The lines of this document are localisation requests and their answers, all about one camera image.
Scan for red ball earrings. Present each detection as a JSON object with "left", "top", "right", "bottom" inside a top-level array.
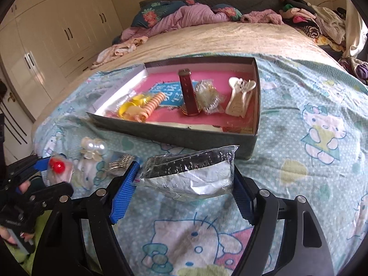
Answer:
[{"left": 47, "top": 155, "right": 74, "bottom": 185}]

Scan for black choker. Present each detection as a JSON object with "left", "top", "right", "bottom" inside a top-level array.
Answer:
[{"left": 134, "top": 145, "right": 238, "bottom": 201}]

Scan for pearl bead hair claw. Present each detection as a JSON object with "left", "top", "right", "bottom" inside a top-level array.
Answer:
[{"left": 80, "top": 136, "right": 107, "bottom": 162}]

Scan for orange spiral hair clip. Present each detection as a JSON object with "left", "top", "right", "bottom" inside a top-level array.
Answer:
[{"left": 131, "top": 92, "right": 166, "bottom": 122}]

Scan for yellow hoop earrings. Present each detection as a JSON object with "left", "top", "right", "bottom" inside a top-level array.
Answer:
[{"left": 117, "top": 93, "right": 153, "bottom": 120}]

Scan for cream hair claw clip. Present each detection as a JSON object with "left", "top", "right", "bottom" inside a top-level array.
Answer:
[{"left": 225, "top": 77, "right": 256, "bottom": 118}]

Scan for white earring card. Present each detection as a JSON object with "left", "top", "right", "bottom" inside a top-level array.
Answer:
[{"left": 94, "top": 90, "right": 136, "bottom": 116}]

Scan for small jewelry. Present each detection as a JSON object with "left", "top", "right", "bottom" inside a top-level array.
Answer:
[{"left": 195, "top": 80, "right": 225, "bottom": 115}]

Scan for brown leather wrist watch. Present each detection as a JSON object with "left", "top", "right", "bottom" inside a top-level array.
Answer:
[{"left": 178, "top": 69, "right": 200, "bottom": 117}]

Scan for silver hair clips in bag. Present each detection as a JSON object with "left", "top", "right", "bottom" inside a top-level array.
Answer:
[{"left": 106, "top": 152, "right": 143, "bottom": 176}]

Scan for green fleece sleeve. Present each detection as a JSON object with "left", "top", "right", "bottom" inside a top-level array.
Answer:
[{"left": 17, "top": 209, "right": 54, "bottom": 276}]

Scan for dark cardboard box tray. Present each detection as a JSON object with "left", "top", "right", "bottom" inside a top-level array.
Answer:
[{"left": 88, "top": 56, "right": 261, "bottom": 160}]

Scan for pink children's book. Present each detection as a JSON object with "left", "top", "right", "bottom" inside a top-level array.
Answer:
[{"left": 101, "top": 69, "right": 259, "bottom": 135}]

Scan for cream wardrobe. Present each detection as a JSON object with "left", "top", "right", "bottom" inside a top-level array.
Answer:
[{"left": 1, "top": 0, "right": 122, "bottom": 120}]

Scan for peach clothing on bed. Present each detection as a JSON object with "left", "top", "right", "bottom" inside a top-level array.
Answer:
[{"left": 90, "top": 36, "right": 148, "bottom": 70}]

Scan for beige bed cover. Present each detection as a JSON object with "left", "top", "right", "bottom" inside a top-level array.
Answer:
[{"left": 32, "top": 22, "right": 342, "bottom": 132}]

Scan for basket of clothes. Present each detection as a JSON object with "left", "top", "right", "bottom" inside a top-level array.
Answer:
[{"left": 338, "top": 57, "right": 368, "bottom": 85}]

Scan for pink fuzzy garment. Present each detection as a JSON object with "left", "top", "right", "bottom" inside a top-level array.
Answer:
[{"left": 240, "top": 9, "right": 284, "bottom": 25}]

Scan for floral dark pillow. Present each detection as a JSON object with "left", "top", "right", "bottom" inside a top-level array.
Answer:
[{"left": 131, "top": 0, "right": 196, "bottom": 29}]

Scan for pile of clothes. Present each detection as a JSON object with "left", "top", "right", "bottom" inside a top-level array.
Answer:
[{"left": 279, "top": 0, "right": 346, "bottom": 52}]

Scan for pink crumpled quilt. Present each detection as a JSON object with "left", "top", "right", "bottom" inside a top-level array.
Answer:
[{"left": 120, "top": 3, "right": 230, "bottom": 42}]

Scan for cream curtain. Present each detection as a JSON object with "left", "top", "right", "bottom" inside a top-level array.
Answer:
[{"left": 343, "top": 0, "right": 367, "bottom": 58}]

